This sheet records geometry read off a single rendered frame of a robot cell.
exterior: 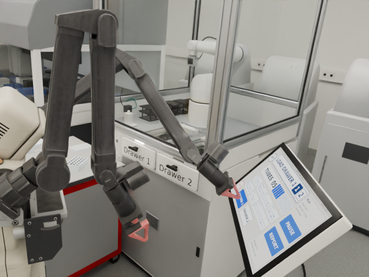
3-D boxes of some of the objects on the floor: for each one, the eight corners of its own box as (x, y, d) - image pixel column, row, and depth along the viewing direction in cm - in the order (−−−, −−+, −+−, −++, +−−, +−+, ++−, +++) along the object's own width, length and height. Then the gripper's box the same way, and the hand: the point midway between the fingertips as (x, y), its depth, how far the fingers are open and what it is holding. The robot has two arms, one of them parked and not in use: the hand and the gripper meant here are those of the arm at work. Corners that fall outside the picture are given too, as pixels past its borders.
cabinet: (196, 323, 183) (212, 202, 156) (95, 237, 247) (94, 140, 219) (275, 249, 251) (295, 155, 224) (180, 196, 314) (187, 118, 287)
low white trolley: (40, 312, 182) (29, 195, 156) (-1, 255, 220) (-16, 154, 194) (123, 263, 223) (125, 164, 197) (76, 222, 261) (73, 135, 235)
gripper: (203, 172, 124) (231, 197, 127) (205, 184, 114) (234, 211, 118) (216, 160, 122) (244, 186, 125) (218, 172, 112) (248, 199, 116)
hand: (238, 197), depth 121 cm, fingers closed
